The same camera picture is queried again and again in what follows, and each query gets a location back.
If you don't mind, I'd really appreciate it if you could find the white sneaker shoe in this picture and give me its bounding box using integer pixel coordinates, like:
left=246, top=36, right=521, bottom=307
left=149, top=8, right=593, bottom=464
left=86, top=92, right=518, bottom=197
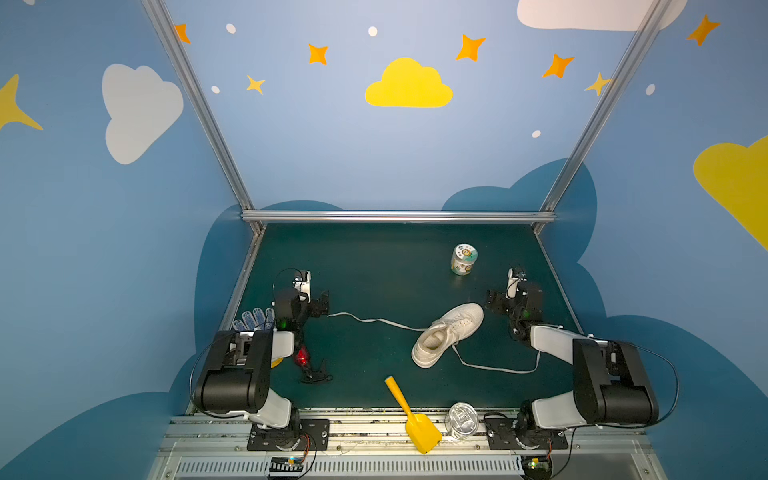
left=411, top=303, right=484, bottom=369

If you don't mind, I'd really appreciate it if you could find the white shoelace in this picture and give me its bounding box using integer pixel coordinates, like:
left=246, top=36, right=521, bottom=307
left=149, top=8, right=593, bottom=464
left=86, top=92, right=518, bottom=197
left=326, top=311, right=542, bottom=376

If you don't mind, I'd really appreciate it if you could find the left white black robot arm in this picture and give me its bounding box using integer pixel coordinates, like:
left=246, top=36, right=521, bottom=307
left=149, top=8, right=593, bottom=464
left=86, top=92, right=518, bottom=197
left=189, top=287, right=332, bottom=431

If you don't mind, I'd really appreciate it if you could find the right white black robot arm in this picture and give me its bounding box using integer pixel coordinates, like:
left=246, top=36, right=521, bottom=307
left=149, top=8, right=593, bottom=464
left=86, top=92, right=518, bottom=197
left=486, top=280, right=680, bottom=438

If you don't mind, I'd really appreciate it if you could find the green white tin can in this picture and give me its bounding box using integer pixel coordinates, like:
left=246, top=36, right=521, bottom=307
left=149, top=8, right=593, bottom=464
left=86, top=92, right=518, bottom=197
left=451, top=243, right=478, bottom=276

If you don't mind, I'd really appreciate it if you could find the yellow plastic toy shovel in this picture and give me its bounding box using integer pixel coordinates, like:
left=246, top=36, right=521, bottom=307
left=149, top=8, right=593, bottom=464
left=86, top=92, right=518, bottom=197
left=385, top=376, right=442, bottom=454

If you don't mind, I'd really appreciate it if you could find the left small circuit board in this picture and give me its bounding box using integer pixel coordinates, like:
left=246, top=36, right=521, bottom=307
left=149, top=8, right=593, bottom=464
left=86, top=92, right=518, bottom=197
left=267, top=456, right=305, bottom=479

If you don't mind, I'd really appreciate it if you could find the small circuit board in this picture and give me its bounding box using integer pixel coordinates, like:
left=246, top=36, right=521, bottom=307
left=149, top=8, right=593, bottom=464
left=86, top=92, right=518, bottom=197
left=521, top=456, right=553, bottom=480
left=267, top=456, right=305, bottom=479

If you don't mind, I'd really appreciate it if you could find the right small circuit board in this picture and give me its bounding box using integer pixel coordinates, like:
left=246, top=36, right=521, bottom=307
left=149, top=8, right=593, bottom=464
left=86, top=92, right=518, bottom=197
left=521, top=456, right=553, bottom=480

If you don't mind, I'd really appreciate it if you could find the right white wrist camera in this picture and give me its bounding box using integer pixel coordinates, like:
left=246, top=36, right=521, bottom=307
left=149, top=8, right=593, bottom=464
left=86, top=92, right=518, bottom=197
left=505, top=267, right=526, bottom=299

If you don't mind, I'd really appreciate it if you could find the aluminium frame back rail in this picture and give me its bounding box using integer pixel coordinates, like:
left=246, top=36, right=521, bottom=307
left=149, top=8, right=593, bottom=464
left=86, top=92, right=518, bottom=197
left=241, top=210, right=555, bottom=224

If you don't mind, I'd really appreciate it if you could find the aluminium frame right post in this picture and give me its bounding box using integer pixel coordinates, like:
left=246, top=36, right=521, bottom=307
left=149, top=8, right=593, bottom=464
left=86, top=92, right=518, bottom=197
left=533, top=0, right=673, bottom=237

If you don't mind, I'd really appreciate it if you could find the aluminium frame post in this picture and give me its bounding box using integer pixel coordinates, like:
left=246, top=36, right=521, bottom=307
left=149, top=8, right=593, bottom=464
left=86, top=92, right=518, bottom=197
left=142, top=0, right=253, bottom=214
left=533, top=0, right=673, bottom=237

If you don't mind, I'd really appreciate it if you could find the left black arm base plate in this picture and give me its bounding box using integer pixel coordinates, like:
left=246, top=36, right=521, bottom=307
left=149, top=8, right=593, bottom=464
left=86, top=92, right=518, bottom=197
left=246, top=418, right=330, bottom=452

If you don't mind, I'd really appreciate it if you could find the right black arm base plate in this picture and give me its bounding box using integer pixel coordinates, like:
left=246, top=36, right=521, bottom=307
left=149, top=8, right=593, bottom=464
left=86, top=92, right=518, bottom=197
left=482, top=412, right=569, bottom=450

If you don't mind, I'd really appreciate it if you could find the aluminium front rail base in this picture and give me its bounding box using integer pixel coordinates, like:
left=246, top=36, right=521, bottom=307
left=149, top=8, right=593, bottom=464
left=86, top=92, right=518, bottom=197
left=148, top=408, right=666, bottom=479

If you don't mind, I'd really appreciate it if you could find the aluminium frame left post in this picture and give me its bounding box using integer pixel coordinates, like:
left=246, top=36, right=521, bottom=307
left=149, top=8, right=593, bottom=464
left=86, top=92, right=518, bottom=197
left=142, top=0, right=253, bottom=214

